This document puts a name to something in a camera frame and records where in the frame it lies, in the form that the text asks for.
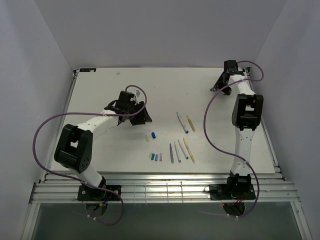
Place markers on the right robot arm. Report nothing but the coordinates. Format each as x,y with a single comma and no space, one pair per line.
246,117

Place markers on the purple marker pen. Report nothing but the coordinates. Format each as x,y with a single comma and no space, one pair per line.
171,153

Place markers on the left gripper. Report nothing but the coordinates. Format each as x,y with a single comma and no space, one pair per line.
143,116

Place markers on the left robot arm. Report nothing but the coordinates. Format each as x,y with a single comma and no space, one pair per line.
75,145

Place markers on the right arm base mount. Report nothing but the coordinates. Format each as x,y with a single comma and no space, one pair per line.
237,187

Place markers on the aluminium frame rail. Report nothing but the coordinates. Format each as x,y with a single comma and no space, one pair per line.
163,188

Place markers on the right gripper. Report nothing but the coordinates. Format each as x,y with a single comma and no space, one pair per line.
219,83

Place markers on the lavender capped white marker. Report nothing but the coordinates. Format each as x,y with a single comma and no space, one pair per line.
177,152

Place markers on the left blue corner label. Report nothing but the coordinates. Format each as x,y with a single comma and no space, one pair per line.
87,70

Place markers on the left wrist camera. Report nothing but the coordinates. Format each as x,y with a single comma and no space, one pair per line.
137,93

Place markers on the teal white marker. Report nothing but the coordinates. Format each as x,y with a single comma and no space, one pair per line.
183,150

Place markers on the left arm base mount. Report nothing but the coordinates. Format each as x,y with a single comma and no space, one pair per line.
88,194

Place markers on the yellow highlighter pen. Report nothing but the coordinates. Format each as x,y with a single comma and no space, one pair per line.
188,150

